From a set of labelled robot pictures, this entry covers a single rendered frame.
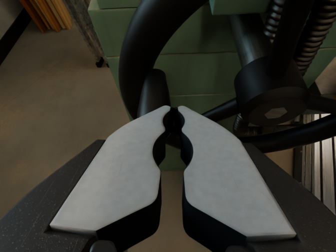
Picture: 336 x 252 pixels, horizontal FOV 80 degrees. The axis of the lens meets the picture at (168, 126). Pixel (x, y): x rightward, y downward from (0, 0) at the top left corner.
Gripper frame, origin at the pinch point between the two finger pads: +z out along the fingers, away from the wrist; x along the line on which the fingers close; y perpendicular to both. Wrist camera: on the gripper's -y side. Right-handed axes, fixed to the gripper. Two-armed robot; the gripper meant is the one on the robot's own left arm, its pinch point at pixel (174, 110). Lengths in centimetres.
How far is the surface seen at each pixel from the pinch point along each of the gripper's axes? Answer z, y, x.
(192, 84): 32.6, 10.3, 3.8
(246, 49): 12.5, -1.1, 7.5
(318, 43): 13.5, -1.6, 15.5
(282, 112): 6.3, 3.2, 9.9
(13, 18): 157, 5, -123
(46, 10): 152, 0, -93
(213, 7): 13.7, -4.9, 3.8
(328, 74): 36, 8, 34
